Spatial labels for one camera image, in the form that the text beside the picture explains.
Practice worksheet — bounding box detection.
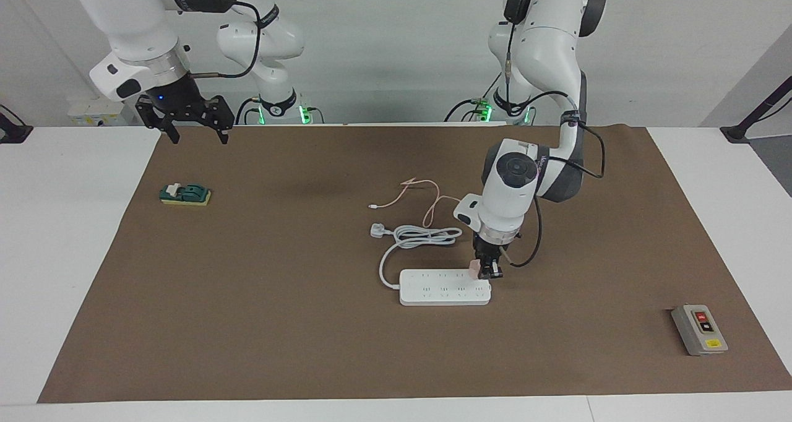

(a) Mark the pink charging cable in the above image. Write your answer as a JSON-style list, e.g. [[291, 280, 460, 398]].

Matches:
[[368, 178, 465, 229]]

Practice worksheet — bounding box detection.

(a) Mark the white power strip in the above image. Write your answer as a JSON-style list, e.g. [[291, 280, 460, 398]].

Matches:
[[399, 269, 493, 306]]

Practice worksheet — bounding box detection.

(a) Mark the brown table mat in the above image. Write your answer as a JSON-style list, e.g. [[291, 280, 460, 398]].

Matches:
[[37, 125, 792, 404]]

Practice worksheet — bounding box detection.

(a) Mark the black clamp stand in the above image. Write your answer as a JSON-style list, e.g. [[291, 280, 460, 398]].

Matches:
[[720, 75, 792, 144], [0, 105, 33, 144]]

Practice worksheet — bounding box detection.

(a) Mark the grey push button box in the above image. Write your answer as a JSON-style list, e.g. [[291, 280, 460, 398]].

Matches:
[[671, 304, 729, 356]]

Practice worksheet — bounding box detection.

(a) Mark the black right base cable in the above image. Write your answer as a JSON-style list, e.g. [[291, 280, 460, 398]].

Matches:
[[235, 97, 264, 126]]

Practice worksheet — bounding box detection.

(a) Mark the black base cable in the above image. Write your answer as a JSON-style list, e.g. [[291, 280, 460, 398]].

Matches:
[[235, 97, 264, 126], [444, 69, 502, 123]]

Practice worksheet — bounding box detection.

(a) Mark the green knife switch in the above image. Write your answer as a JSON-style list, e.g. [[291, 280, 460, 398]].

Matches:
[[159, 183, 212, 207]]

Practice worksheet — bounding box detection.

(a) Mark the white power strip cord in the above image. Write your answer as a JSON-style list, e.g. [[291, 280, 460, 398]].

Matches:
[[370, 223, 463, 290]]

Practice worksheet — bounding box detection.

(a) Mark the white wall socket box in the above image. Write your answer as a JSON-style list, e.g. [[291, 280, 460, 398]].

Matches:
[[67, 97, 138, 127]]

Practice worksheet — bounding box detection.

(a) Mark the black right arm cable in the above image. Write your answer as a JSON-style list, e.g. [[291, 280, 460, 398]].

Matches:
[[166, 0, 279, 79]]

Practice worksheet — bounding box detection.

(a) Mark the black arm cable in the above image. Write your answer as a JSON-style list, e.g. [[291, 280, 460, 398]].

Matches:
[[500, 0, 606, 268], [166, 0, 279, 79]]

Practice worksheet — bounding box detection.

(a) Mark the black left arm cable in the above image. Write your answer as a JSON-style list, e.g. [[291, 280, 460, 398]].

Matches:
[[500, 0, 606, 268]]

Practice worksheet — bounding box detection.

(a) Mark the black left base cable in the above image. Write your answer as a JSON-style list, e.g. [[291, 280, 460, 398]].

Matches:
[[444, 69, 502, 123]]

